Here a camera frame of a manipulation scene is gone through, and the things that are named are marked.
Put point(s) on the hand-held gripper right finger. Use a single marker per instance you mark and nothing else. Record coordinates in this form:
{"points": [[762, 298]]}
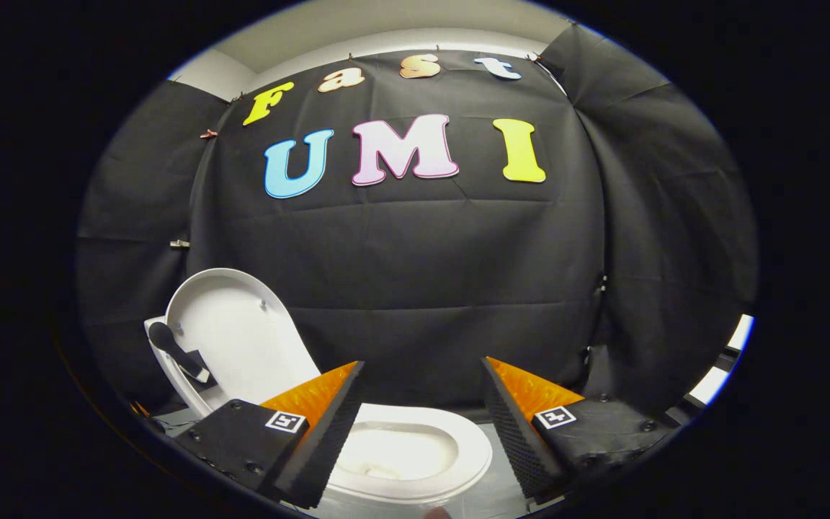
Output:
{"points": [[519, 440]]}

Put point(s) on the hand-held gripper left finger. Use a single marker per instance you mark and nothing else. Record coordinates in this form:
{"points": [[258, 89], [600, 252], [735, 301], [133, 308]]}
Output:
{"points": [[328, 425]]}

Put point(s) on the white toilet lid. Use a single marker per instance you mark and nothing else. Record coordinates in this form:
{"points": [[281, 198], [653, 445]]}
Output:
{"points": [[249, 339]]}

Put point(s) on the white toilet seat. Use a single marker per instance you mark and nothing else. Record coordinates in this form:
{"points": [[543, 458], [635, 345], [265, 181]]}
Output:
{"points": [[476, 454]]}

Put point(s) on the white toilet bowl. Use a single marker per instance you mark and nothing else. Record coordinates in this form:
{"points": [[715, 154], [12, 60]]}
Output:
{"points": [[400, 454]]}

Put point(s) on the black backdrop cloth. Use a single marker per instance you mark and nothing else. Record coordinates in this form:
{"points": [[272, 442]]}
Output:
{"points": [[422, 252]]}

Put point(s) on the silver cloth clip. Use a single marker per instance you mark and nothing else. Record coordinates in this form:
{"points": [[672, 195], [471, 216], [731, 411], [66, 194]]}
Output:
{"points": [[179, 244]]}

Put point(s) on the orange cloth clip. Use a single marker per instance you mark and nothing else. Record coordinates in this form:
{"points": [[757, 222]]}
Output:
{"points": [[208, 134]]}

